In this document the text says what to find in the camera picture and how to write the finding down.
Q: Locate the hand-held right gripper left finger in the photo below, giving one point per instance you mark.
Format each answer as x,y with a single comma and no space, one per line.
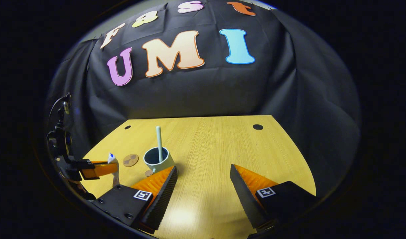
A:
165,196

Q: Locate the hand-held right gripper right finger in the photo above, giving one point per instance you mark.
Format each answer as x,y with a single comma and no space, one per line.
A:
244,196

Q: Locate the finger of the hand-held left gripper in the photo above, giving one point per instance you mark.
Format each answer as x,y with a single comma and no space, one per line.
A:
101,170

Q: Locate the white toothpaste tube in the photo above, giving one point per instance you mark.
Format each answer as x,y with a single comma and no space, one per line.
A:
113,159

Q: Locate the round brown coaster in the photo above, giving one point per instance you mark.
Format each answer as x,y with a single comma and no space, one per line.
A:
130,160

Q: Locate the pale white toothbrush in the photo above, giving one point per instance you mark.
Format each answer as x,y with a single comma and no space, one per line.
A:
159,139

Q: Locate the wooden desktop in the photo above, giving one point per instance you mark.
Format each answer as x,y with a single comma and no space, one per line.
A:
216,146

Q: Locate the black backdrop cloth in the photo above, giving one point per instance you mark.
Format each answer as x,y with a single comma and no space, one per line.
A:
206,93

